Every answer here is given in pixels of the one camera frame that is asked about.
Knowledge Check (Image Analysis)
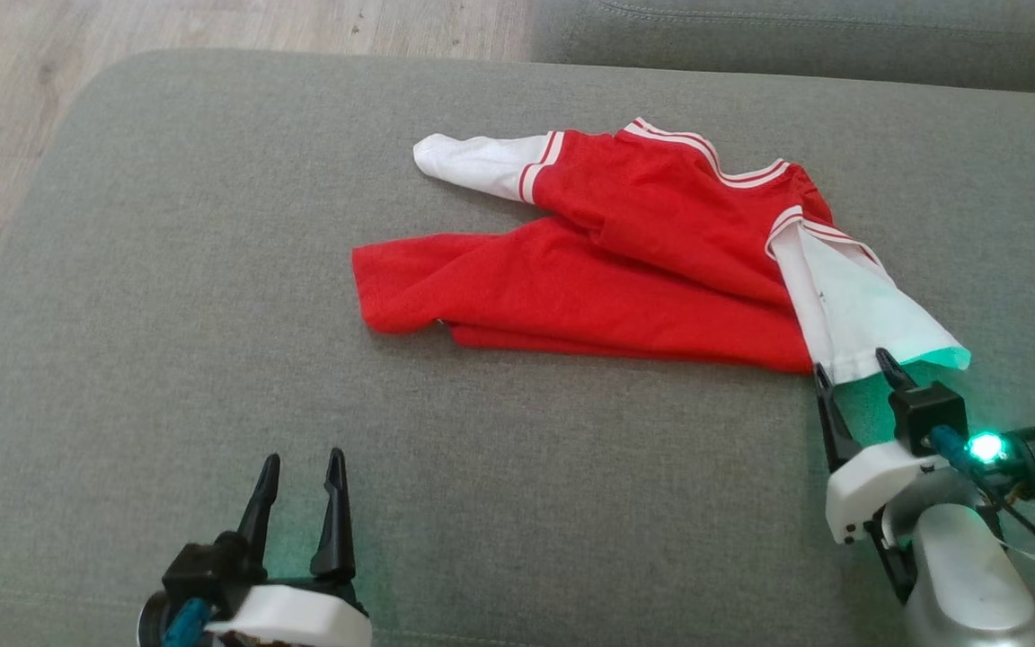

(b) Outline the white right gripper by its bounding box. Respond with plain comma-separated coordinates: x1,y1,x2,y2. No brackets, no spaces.
811,348,951,547

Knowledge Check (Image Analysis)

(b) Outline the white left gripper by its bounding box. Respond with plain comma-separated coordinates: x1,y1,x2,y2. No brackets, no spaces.
201,448,374,647

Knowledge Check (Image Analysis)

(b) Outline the red shirt with white sleeves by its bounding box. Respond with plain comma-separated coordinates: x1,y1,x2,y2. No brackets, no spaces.
351,117,972,386

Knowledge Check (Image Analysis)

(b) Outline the grey sofa seat cushion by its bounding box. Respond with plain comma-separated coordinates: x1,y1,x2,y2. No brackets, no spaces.
0,49,1035,647

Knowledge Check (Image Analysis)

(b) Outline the grey sofa side cushion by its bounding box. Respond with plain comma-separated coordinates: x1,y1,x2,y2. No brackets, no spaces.
531,0,1035,96

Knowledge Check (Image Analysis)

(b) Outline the blue right cable connector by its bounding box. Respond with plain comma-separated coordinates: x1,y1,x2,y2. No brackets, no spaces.
929,424,978,474

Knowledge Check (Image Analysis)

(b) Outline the blue cable connector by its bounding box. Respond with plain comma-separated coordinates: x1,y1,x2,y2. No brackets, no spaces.
929,424,978,474
162,597,215,647

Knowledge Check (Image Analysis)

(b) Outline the blue left cable connector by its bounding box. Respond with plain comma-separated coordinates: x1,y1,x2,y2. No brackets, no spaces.
162,597,215,647

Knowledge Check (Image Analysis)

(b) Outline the thin black right cable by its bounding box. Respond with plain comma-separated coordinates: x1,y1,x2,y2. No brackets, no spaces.
971,481,1035,616

